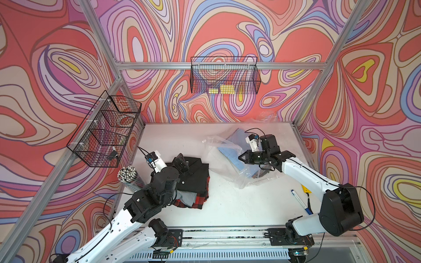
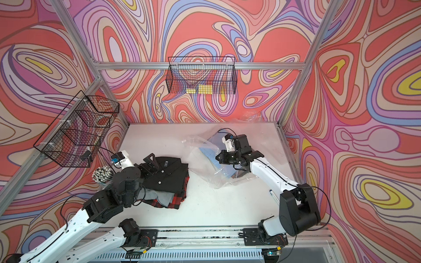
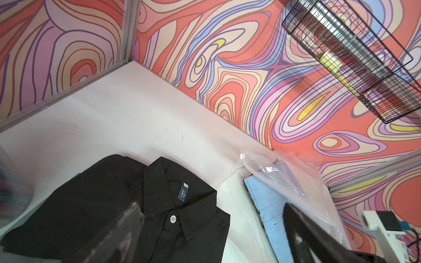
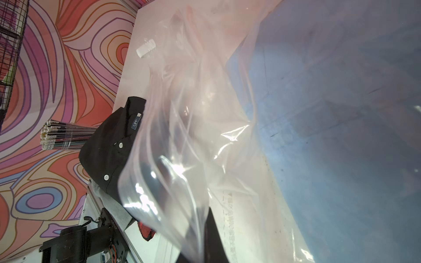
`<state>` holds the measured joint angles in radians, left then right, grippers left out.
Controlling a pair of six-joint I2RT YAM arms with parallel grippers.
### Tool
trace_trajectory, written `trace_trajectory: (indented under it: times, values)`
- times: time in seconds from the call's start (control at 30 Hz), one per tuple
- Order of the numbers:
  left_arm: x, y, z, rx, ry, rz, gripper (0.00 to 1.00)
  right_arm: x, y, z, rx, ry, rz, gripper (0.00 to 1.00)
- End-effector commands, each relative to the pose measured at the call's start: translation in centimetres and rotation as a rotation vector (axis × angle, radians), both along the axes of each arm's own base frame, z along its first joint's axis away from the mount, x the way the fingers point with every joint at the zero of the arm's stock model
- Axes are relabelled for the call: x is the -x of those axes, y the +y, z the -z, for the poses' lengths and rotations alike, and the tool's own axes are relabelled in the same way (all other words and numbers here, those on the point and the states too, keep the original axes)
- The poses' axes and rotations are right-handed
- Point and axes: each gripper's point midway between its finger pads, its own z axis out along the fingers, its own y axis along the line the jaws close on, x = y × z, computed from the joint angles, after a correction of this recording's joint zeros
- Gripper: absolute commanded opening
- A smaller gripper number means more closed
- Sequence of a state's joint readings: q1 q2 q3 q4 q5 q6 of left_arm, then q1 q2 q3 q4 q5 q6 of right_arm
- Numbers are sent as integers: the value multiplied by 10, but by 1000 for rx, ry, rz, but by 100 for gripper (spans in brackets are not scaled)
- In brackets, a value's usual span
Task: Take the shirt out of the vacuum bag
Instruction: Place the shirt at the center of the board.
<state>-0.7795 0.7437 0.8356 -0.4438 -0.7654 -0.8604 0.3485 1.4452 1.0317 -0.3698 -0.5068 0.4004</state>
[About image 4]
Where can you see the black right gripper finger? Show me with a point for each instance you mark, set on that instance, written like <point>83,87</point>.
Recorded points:
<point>213,250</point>

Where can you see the grey shirt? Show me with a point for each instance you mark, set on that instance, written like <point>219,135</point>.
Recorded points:
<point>121,216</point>

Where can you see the clear plastic vacuum bag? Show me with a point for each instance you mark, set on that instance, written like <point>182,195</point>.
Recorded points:
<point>297,122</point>

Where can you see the red black plaid shirt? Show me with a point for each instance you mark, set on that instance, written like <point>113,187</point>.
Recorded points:
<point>146,232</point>

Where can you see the bundle of rods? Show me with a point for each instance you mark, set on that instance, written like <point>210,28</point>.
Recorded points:
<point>57,135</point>

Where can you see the small white clip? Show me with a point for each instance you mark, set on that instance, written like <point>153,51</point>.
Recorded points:
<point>146,48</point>

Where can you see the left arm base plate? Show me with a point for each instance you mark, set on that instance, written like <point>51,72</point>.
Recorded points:
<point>99,239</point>

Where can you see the black wire basket left wall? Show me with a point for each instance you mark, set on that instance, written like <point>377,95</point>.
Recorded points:
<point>14,15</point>

